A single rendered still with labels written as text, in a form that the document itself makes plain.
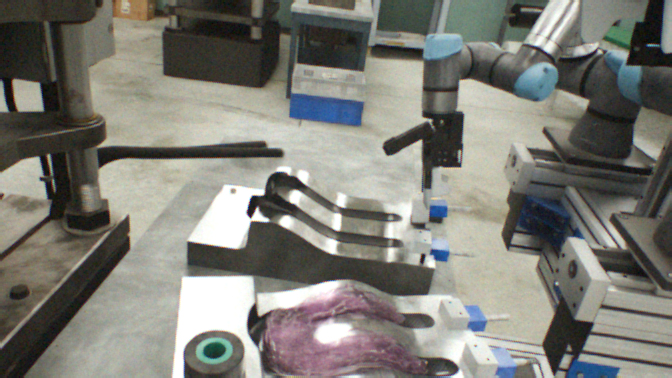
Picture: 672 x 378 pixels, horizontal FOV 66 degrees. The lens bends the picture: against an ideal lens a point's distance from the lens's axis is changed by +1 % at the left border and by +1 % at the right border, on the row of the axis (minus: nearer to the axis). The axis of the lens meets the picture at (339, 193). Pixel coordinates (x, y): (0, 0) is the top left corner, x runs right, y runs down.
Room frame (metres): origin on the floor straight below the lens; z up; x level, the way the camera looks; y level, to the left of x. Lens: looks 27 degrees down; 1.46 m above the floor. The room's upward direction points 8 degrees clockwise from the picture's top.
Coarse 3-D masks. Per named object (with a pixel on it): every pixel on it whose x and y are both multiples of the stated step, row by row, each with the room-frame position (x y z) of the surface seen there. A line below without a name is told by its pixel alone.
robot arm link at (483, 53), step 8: (472, 48) 1.10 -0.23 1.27; (480, 48) 1.11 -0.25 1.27; (488, 48) 1.10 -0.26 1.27; (496, 48) 1.11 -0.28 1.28; (472, 56) 1.08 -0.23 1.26; (480, 56) 1.09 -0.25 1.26; (488, 56) 1.08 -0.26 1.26; (496, 56) 1.07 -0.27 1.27; (472, 64) 1.08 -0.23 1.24; (480, 64) 1.08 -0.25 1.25; (488, 64) 1.06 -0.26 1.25; (472, 72) 1.08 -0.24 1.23; (480, 72) 1.08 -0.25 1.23; (488, 72) 1.06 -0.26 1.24; (480, 80) 1.09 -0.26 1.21; (488, 80) 1.06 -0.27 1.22
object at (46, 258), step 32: (0, 192) 1.06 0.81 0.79; (0, 224) 0.93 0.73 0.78; (32, 224) 0.95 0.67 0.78; (128, 224) 1.05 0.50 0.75; (0, 256) 0.83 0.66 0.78; (32, 256) 0.84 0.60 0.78; (64, 256) 0.85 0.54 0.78; (96, 256) 0.90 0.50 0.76; (0, 288) 0.74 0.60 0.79; (32, 288) 0.75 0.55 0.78; (64, 288) 0.78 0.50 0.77; (0, 320) 0.66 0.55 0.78; (32, 320) 0.68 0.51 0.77; (0, 352) 0.60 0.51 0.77
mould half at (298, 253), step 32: (224, 192) 1.09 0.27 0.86; (256, 192) 1.11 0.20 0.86; (288, 192) 0.99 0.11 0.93; (320, 192) 1.07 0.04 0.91; (224, 224) 0.94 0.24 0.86; (256, 224) 0.86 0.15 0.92; (288, 224) 0.87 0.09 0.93; (352, 224) 0.98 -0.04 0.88; (384, 224) 1.00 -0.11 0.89; (192, 256) 0.87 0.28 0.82; (224, 256) 0.86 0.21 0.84; (256, 256) 0.86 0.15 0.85; (288, 256) 0.86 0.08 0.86; (320, 256) 0.86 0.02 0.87; (352, 256) 0.86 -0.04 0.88; (384, 256) 0.87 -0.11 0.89; (416, 256) 0.88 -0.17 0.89; (384, 288) 0.85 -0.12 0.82; (416, 288) 0.85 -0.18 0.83
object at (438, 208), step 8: (416, 192) 1.06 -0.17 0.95; (416, 200) 1.01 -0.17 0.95; (432, 200) 1.04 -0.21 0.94; (440, 200) 1.04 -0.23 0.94; (416, 208) 1.01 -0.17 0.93; (424, 208) 1.01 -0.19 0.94; (432, 208) 1.01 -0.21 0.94; (440, 208) 1.01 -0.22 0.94; (448, 208) 1.02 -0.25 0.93; (456, 208) 1.02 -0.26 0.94; (464, 208) 1.02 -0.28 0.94; (416, 216) 1.00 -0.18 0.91; (424, 216) 1.00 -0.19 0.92; (432, 216) 1.01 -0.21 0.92; (440, 216) 1.01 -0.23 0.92
